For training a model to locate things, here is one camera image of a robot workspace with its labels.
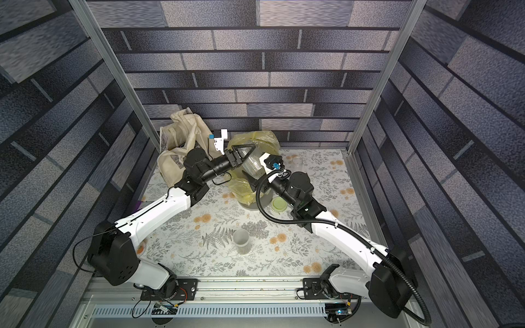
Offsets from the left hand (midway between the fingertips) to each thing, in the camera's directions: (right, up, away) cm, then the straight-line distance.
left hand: (252, 148), depth 67 cm
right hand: (0, -4, +1) cm, 4 cm away
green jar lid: (+11, -25, +33) cm, 43 cm away
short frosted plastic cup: (-6, -38, +19) cm, 43 cm away
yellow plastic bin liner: (-6, -12, +7) cm, 16 cm away
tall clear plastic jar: (+18, -5, +26) cm, 32 cm away
